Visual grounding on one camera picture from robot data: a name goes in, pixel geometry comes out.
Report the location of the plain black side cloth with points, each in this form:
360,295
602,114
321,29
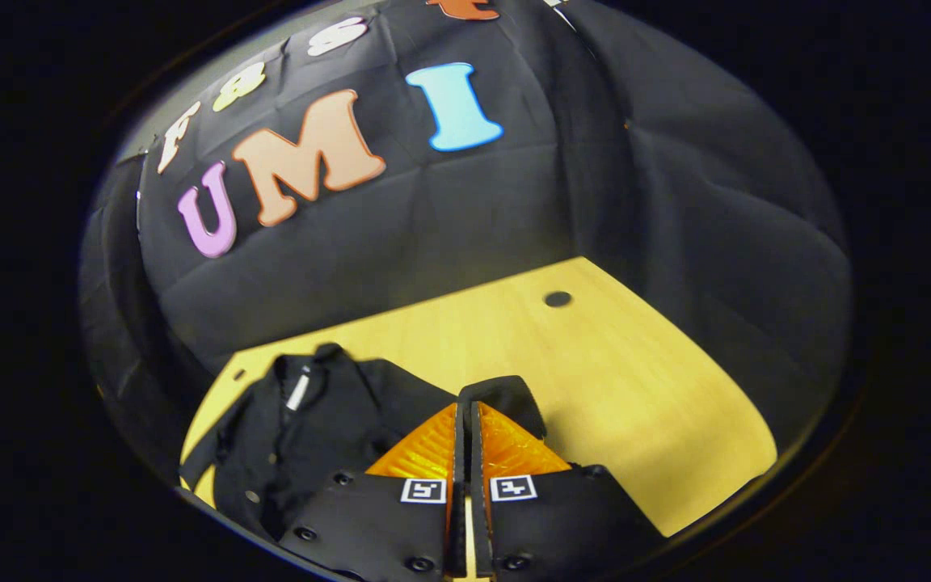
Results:
716,210
122,307

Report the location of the black collared shirt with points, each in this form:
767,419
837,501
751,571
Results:
336,420

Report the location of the black backdrop cloth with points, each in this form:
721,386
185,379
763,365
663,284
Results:
401,234

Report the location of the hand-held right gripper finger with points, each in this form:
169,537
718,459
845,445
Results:
458,525
478,525

